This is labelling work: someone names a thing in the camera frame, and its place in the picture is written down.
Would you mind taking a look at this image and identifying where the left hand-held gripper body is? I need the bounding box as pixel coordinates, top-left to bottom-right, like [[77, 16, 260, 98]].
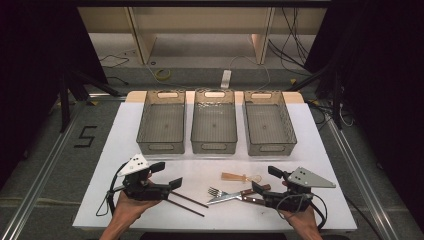
[[117, 153, 174, 202]]

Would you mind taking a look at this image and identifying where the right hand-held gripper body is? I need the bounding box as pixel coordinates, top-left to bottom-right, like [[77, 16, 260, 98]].
[[262, 166, 337, 213]]

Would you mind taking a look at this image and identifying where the dark brown chopstick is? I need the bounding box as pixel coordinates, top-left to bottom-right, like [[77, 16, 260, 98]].
[[164, 198, 206, 218], [170, 191, 210, 209]]

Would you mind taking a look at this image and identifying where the wooden utensil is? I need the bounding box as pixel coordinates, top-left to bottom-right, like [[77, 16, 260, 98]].
[[221, 171, 263, 184]]

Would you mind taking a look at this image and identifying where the clear grey bin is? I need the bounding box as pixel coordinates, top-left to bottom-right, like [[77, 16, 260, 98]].
[[190, 87, 239, 155], [135, 89, 187, 156], [242, 89, 298, 157]]

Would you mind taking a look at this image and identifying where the wooden-handled steel knife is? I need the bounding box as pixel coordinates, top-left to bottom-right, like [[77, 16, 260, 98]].
[[206, 184, 272, 205]]

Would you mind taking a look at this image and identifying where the wooden-handled steel fork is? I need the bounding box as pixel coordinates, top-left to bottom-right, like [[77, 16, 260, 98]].
[[207, 186, 266, 205]]

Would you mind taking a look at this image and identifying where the person's right hand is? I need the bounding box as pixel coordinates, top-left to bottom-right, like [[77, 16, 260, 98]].
[[281, 201, 322, 232]]

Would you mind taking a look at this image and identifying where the person's left hand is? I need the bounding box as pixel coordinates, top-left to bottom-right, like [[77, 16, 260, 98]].
[[112, 191, 163, 221]]

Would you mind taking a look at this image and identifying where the white table mat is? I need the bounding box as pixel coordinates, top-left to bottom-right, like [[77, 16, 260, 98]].
[[72, 101, 358, 232]]

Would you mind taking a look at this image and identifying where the yellow tape roll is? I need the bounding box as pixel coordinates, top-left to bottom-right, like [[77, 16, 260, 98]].
[[154, 67, 173, 82]]

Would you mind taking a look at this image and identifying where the black metal stand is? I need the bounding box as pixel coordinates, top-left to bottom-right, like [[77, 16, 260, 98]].
[[57, 64, 124, 134], [285, 61, 345, 131]]

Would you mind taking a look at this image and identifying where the white power strip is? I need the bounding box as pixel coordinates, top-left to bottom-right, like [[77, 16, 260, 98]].
[[220, 69, 233, 90]]

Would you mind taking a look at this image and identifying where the light wooden shelf unit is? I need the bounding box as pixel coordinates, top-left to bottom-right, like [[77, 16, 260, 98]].
[[77, 6, 328, 66]]

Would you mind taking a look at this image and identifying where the grey gripper cable loop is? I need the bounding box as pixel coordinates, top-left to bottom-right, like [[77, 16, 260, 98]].
[[275, 193, 313, 220]]

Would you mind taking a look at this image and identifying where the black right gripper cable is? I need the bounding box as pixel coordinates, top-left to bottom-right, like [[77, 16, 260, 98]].
[[309, 192, 329, 232]]

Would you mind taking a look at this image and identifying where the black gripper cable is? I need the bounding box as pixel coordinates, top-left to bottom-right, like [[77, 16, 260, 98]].
[[95, 162, 130, 218], [309, 192, 329, 232]]

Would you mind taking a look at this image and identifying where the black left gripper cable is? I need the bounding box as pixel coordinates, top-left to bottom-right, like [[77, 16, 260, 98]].
[[95, 162, 130, 218]]

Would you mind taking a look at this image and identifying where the aluminium floor rail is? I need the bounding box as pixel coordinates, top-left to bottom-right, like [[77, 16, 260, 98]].
[[0, 99, 86, 240], [323, 114, 399, 240]]

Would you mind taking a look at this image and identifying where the white floor cable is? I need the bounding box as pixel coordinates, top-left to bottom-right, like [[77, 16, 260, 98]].
[[229, 54, 272, 91]]

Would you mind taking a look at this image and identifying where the thin black floor cable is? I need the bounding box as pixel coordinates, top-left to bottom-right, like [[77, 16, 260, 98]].
[[98, 53, 131, 70]]

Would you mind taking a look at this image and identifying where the bundle of black cables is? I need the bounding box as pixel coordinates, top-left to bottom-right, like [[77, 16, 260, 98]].
[[267, 6, 313, 76]]

